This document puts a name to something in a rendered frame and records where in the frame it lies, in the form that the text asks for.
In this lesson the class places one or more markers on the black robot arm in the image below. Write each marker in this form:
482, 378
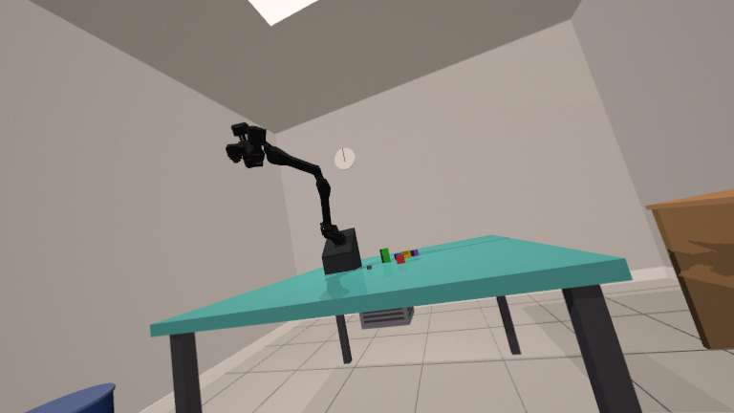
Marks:
257, 138

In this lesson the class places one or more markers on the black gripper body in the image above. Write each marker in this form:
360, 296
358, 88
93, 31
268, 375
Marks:
240, 129

